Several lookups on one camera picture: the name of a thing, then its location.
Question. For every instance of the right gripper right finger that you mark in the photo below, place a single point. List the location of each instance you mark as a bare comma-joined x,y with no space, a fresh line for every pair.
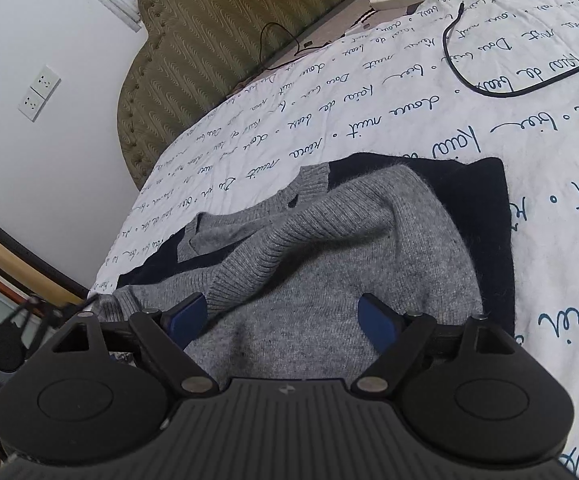
399,340

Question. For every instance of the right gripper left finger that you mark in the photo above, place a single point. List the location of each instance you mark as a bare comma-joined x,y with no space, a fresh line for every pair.
164,335

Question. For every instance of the grey navy knit sweater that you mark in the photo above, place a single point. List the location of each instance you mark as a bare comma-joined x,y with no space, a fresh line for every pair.
283,278

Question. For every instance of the gold black rolled tube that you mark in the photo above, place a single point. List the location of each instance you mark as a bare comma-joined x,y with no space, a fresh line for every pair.
24,273

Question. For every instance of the white script-print bed quilt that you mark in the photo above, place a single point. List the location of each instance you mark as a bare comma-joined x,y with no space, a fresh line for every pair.
457,79

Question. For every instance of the olive upholstered headboard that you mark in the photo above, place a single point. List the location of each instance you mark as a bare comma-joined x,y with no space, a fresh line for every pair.
196,53

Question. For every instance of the white wall socket pair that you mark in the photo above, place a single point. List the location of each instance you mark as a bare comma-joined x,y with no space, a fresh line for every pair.
40,90

